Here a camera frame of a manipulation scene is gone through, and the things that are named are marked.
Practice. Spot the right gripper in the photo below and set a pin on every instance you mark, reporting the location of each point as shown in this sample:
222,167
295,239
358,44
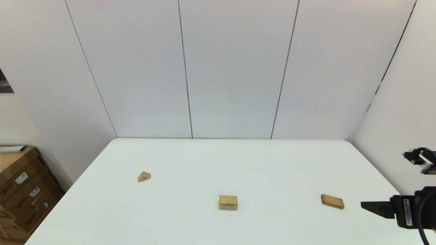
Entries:
408,211

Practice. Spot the rectangular wooden block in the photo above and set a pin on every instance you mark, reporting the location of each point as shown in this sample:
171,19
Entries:
332,201

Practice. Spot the arched wooden block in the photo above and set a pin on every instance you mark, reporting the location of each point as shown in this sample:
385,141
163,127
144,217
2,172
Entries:
228,199

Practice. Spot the triangular wooden block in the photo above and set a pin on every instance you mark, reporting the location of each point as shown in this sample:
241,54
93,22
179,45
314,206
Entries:
144,177

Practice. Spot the large cardboard box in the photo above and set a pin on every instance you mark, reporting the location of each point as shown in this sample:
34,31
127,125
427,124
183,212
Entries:
13,163

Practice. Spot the low cardboard box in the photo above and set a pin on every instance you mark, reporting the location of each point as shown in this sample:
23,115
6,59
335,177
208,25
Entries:
10,231

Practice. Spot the flat white board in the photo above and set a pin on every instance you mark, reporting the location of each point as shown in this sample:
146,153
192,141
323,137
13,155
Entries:
12,149

